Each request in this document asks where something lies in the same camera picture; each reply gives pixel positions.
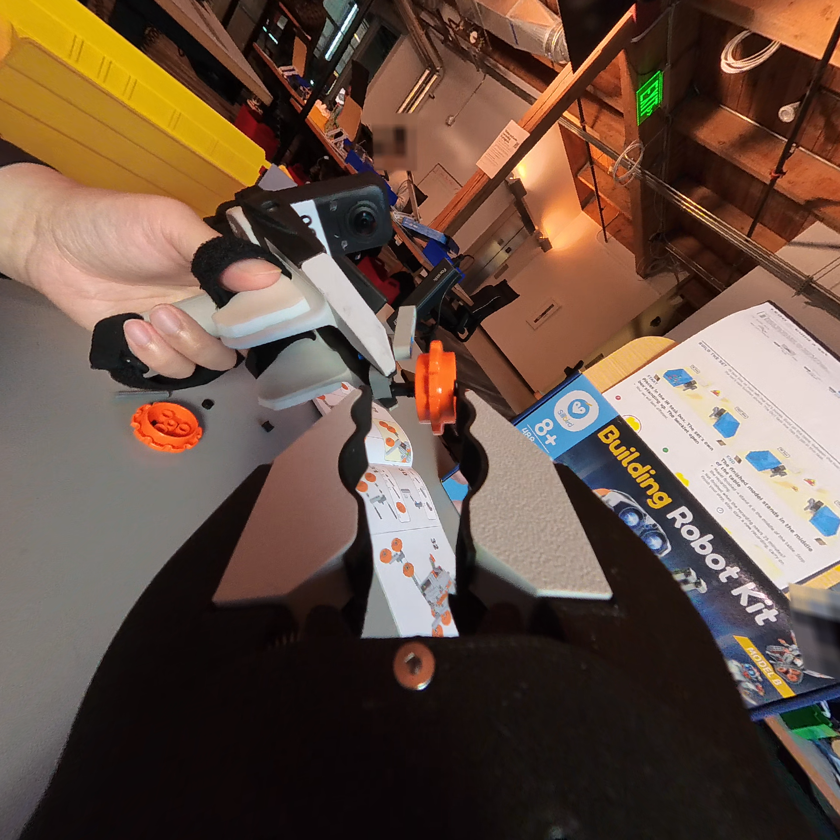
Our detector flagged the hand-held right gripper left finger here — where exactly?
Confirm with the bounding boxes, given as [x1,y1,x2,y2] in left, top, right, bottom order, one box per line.
[213,390,370,636]

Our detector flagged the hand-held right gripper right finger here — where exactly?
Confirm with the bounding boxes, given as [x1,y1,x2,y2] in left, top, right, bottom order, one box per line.
[451,390,614,635]

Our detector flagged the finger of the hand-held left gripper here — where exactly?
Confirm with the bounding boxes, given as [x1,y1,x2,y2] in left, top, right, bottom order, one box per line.
[298,251,399,379]

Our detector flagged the orange gear wheel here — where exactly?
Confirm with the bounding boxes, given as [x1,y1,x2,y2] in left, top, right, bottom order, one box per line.
[415,340,458,436]
[130,402,204,454]

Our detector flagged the grey desk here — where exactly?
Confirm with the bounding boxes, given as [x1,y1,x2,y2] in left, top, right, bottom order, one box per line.
[0,279,513,834]

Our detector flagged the person's left hand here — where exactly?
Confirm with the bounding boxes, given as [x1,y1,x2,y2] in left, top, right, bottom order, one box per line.
[0,163,290,382]

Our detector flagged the long wooden workbench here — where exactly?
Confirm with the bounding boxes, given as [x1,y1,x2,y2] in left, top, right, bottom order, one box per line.
[252,39,473,303]

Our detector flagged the black slim computer tower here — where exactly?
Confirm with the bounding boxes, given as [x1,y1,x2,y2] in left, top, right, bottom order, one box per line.
[400,259,463,322]

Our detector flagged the white instruction booklet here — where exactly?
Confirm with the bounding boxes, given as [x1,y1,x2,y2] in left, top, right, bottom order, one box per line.
[314,384,460,637]

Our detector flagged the robot kit box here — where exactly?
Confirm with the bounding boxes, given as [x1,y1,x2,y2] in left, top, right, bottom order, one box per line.
[512,374,840,723]

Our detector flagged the printed paper sheet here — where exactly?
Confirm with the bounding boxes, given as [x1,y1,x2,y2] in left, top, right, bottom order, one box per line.
[602,302,840,592]

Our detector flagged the yellow storage bin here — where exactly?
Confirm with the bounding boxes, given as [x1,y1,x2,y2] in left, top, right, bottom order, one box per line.
[0,0,270,217]

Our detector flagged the green exit sign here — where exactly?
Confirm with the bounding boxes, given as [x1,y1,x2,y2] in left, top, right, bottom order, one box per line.
[635,69,665,126]

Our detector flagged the white cable coil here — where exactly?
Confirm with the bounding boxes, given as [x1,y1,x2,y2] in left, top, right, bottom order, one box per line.
[721,29,782,74]

